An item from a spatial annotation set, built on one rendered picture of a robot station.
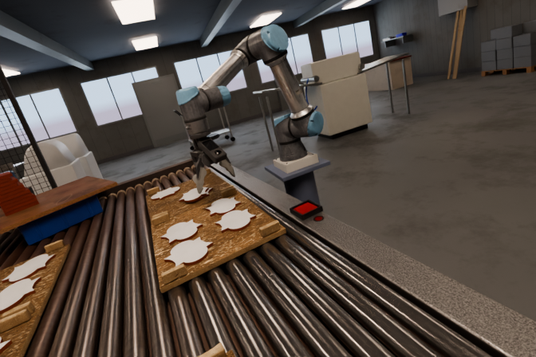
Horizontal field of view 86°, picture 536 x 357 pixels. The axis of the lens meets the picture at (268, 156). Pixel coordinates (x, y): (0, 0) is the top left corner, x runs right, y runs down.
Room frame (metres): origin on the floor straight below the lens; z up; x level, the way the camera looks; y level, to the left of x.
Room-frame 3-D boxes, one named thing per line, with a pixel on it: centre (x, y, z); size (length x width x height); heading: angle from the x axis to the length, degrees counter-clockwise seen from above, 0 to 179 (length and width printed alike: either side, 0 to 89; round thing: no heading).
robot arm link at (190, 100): (0.99, 0.21, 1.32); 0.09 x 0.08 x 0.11; 133
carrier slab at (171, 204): (1.24, 0.39, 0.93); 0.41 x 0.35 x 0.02; 23
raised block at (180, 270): (0.62, 0.29, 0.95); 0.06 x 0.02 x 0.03; 112
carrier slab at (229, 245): (0.85, 0.24, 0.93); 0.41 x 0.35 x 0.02; 22
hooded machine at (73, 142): (5.05, 3.31, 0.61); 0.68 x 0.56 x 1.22; 15
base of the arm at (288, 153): (1.47, -0.13, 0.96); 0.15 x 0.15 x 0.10
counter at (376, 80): (10.44, -4.43, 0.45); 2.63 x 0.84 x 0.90; 16
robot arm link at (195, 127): (0.99, 0.21, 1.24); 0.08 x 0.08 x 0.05
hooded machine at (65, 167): (4.04, 2.98, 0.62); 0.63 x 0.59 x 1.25; 109
